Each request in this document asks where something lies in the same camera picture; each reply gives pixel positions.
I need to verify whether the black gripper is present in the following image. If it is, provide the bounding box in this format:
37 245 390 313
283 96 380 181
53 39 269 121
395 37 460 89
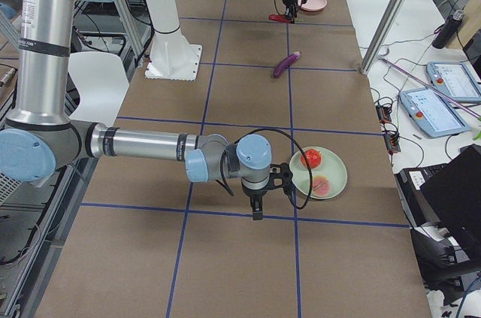
242 185 268 220
282 0 299 24

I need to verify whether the red chili pepper toy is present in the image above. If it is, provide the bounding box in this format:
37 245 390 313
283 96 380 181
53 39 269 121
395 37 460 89
268 14 304 24

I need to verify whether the purple eggplant toy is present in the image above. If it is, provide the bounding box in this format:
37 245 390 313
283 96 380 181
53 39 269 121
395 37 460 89
272 51 301 78

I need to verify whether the peach toy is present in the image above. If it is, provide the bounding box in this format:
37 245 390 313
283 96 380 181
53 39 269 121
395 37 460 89
312 175 331 198

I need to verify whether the red pomegranate toy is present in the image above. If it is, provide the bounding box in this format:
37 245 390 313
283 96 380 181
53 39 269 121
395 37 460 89
300 148 323 169

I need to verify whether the pink plate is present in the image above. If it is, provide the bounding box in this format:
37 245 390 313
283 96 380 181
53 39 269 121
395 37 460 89
298 0 328 12

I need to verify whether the green plate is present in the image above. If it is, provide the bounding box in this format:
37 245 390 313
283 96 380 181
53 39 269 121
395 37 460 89
289 147 347 200

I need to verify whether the orange circuit board upper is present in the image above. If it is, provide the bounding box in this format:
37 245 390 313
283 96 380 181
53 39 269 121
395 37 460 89
375 104 392 124

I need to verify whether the orange circuit board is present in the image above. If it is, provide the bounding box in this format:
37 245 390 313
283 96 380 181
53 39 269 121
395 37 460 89
375 104 392 124
383 131 401 155

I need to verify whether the orange circuit board lower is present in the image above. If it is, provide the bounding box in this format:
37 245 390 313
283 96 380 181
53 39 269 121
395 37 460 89
383 131 401 155

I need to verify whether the black water bottle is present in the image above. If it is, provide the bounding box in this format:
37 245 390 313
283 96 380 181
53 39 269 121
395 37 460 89
431 9 465 49

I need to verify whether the far teach pendant tablet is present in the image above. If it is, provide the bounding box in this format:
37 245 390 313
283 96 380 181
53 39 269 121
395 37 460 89
426 62 480 103

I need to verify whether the teach pendant tablet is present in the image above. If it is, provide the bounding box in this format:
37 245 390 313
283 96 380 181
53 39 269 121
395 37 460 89
426 62 480 103
399 88 470 138

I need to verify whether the near teach pendant tablet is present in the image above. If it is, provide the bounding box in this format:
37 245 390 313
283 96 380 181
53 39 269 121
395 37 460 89
399 88 470 138

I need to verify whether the black laptop computer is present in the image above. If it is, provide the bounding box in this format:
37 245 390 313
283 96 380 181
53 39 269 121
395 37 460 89
395 144 480 258

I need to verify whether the long grabber stick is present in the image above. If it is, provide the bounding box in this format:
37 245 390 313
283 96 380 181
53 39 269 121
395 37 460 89
379 47 481 120

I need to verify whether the white plastic chair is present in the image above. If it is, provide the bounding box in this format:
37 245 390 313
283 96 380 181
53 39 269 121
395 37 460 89
68 51 129 126

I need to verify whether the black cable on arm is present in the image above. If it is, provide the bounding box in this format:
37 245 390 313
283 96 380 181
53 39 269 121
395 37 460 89
216 128 314 210

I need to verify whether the white pedestal column base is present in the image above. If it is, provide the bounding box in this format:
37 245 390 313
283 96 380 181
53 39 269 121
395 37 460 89
145 0 202 81

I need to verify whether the aluminium frame post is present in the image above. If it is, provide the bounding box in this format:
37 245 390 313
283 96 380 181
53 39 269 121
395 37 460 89
360 0 404 75

